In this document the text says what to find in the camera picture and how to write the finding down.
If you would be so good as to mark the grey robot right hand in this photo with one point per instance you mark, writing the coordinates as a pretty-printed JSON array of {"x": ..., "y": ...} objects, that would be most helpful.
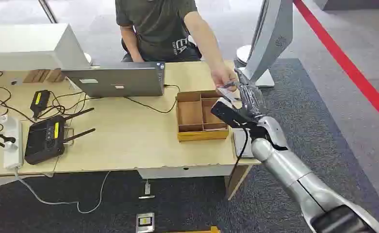
[{"x": 252, "y": 99}]

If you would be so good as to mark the white card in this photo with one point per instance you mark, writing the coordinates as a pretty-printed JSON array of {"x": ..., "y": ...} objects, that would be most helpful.
[{"x": 227, "y": 93}]

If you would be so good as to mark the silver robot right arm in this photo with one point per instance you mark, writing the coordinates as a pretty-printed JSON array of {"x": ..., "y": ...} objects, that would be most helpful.
[{"x": 298, "y": 180}]

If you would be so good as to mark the person's left hand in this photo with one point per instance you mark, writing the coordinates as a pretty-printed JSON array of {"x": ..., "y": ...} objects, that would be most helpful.
[{"x": 222, "y": 76}]

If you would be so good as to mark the grey flat pad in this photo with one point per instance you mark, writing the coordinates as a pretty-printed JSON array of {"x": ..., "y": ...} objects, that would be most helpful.
[{"x": 240, "y": 144}]

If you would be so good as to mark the wooden compartment card box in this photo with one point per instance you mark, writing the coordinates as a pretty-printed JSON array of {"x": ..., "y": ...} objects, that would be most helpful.
[{"x": 194, "y": 119}]

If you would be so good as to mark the wooden desk leg panel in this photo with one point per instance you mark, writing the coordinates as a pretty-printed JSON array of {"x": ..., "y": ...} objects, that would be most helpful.
[{"x": 236, "y": 180}]

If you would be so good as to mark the red floor tape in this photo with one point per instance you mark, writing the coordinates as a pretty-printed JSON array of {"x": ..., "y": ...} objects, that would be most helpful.
[{"x": 346, "y": 62}]

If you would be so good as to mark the person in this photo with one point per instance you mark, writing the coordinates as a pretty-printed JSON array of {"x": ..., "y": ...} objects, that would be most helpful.
[{"x": 158, "y": 29}]

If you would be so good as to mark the grey laptop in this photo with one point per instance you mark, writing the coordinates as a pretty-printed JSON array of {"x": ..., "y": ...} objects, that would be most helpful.
[{"x": 118, "y": 80}]

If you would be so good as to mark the yellow wooden piece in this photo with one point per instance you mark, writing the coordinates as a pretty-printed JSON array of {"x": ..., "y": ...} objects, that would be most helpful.
[{"x": 205, "y": 230}]

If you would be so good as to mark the silver floor socket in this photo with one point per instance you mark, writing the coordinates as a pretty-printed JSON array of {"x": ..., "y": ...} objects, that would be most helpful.
[{"x": 145, "y": 222}]

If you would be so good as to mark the black controller with antennas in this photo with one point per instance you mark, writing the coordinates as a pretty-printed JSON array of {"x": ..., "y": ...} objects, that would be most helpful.
[{"x": 44, "y": 140}]

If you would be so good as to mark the black adapter with yellow label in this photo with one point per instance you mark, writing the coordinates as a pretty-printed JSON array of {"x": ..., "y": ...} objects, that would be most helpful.
[{"x": 39, "y": 101}]

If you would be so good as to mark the dark metal pole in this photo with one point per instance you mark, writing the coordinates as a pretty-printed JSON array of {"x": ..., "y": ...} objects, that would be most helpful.
[{"x": 47, "y": 11}]

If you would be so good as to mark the white box housing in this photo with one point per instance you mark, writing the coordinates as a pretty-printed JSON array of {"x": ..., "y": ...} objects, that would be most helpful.
[{"x": 25, "y": 48}]

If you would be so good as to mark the white power strip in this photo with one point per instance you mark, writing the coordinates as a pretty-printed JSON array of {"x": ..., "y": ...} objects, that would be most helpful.
[{"x": 12, "y": 144}]

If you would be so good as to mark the metal floor bracket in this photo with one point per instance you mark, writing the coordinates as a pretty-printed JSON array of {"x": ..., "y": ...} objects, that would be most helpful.
[{"x": 147, "y": 190}]

